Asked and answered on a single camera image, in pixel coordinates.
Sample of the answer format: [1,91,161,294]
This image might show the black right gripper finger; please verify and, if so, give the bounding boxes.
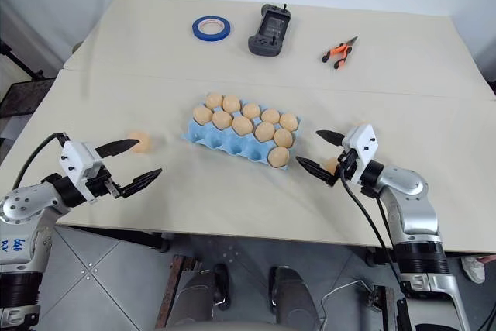
[294,156,336,188]
[315,129,346,149]

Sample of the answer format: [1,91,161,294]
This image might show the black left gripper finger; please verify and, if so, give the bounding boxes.
[120,168,164,198]
[95,137,141,160]

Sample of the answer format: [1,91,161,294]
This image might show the white floor cable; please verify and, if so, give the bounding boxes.
[319,278,374,311]

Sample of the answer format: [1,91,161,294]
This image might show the grey handheld remote controller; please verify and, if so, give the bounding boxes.
[247,2,293,57]

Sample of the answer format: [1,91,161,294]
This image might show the rusty metal beam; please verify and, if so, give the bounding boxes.
[156,254,195,331]
[370,284,412,331]

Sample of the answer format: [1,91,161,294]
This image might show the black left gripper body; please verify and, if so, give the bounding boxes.
[84,166,126,202]

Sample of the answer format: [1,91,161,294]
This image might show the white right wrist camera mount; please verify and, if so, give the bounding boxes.
[340,123,379,185]

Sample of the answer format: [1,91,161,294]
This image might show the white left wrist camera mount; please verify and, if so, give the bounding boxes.
[60,140,103,193]

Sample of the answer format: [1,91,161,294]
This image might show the black tripod stand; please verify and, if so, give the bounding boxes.
[0,39,46,81]

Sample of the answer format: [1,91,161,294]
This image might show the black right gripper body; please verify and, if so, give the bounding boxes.
[330,148,360,188]

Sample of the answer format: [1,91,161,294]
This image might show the orange black pliers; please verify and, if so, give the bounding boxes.
[320,35,360,71]

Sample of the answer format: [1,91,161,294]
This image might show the blue egg tray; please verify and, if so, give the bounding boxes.
[181,104,303,173]

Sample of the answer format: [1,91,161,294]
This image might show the blue tape roll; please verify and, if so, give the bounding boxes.
[191,15,233,42]

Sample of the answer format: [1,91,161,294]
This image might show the white shoe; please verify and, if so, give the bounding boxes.
[460,256,487,285]

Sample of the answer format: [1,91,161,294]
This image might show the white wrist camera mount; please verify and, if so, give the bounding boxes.
[60,140,103,193]
[340,123,379,185]

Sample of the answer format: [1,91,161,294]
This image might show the black perforated box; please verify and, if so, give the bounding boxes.
[0,77,58,119]

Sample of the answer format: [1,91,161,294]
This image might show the black table frame bar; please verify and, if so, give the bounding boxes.
[57,225,172,253]

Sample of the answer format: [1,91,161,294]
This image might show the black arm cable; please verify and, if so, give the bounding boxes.
[11,132,71,192]
[338,166,405,284]

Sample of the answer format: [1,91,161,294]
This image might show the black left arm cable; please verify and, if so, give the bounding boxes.
[11,132,71,192]

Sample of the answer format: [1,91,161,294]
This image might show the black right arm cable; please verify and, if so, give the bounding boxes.
[338,166,405,284]

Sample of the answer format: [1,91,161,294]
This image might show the dark rounded shape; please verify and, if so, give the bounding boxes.
[268,264,318,331]
[174,263,233,331]

